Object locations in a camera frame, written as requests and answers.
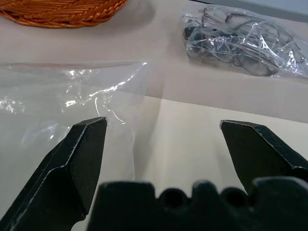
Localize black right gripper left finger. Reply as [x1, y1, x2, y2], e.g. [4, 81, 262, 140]
[0, 116, 107, 231]

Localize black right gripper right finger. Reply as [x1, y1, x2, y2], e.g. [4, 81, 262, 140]
[219, 120, 308, 191]

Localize empty clear plastic bag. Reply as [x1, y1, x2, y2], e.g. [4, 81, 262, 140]
[0, 61, 167, 174]

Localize dark-framed eyeglasses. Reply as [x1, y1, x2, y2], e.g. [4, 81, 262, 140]
[184, 7, 308, 77]

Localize clear plastic bag with glasses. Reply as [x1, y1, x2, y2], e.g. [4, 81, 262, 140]
[180, 4, 308, 78]

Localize woven wicker basket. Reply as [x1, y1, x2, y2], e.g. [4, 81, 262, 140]
[0, 0, 128, 29]

